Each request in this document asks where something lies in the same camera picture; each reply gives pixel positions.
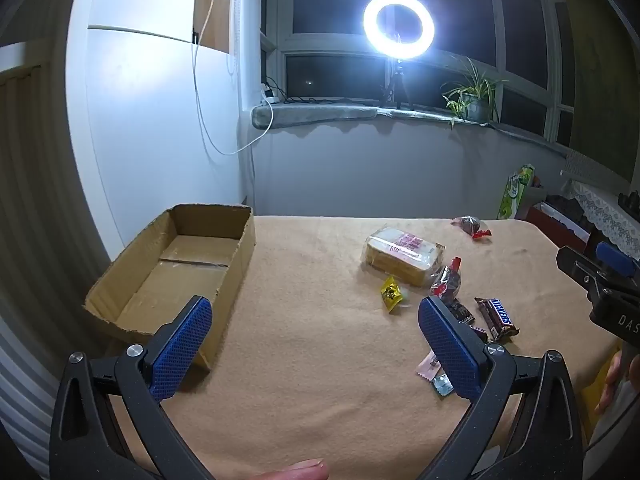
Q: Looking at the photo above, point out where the yellow foil snack packet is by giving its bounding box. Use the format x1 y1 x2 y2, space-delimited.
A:
380 275 406 313

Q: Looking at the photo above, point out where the white refrigerator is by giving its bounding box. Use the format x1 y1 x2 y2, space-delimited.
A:
65 0 245 258

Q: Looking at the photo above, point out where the beige table cloth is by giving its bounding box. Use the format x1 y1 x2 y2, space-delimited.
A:
163 217 616 479

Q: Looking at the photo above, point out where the green wrapped round candy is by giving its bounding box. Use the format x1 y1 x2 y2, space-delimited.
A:
399 286 412 307

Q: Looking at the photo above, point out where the brown snickers bar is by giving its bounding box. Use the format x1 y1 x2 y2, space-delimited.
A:
475 298 520 342

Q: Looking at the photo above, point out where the red box on floor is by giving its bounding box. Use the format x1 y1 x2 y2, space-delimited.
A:
525 202 590 252

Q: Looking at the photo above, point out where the green white carton box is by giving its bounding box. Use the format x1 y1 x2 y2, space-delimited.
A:
497 164 535 220

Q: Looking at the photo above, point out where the ring light on tripod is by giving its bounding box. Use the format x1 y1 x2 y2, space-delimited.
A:
362 0 435 110

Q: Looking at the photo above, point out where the person right hand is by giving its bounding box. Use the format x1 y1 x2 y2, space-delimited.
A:
596 350 622 415

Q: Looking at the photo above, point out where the person left hand thumb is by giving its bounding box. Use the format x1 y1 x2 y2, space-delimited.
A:
252 458 330 480

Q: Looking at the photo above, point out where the white hanging cable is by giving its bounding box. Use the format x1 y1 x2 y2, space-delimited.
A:
192 0 277 157

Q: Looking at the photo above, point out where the small black candy packet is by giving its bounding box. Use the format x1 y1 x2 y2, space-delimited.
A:
446 299 489 344

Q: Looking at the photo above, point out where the brown cardboard box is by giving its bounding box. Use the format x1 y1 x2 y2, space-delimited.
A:
84 204 256 370

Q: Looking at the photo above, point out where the red clear date pastry packet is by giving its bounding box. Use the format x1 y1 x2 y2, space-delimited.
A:
430 257 461 304

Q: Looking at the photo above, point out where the white lace covered furniture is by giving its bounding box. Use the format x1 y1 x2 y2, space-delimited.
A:
561 150 639 260

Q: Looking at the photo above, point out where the quail egg snack cup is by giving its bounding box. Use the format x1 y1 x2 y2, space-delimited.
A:
432 373 454 398

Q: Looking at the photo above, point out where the pink small sachet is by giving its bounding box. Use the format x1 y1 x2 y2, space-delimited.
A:
416 350 442 382

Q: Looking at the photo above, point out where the grey windowsill cloth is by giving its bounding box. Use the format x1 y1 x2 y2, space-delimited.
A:
250 103 570 156

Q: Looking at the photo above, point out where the potted spider plant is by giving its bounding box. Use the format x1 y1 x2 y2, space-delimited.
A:
440 58 506 128

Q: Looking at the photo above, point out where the sliced bread loaf bag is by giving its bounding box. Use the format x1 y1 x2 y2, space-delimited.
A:
363 226 445 287

